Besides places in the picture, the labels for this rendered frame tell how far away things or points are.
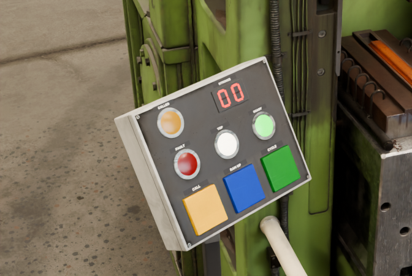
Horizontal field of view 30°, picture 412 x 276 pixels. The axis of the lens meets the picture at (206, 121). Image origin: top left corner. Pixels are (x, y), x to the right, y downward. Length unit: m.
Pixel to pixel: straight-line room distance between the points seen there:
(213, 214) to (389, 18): 1.03
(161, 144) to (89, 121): 2.38
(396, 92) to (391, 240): 0.37
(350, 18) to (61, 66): 2.45
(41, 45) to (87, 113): 0.92
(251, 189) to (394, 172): 0.44
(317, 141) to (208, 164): 0.54
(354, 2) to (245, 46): 0.55
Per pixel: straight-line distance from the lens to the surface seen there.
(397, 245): 2.00
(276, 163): 1.58
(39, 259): 3.02
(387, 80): 1.97
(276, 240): 1.98
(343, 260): 2.23
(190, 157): 1.47
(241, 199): 1.52
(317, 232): 2.14
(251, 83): 1.57
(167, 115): 1.45
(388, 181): 1.86
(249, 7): 1.74
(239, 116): 1.54
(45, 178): 3.46
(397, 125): 1.86
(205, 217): 1.48
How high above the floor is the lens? 1.91
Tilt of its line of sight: 31 degrees down
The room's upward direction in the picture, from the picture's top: 4 degrees counter-clockwise
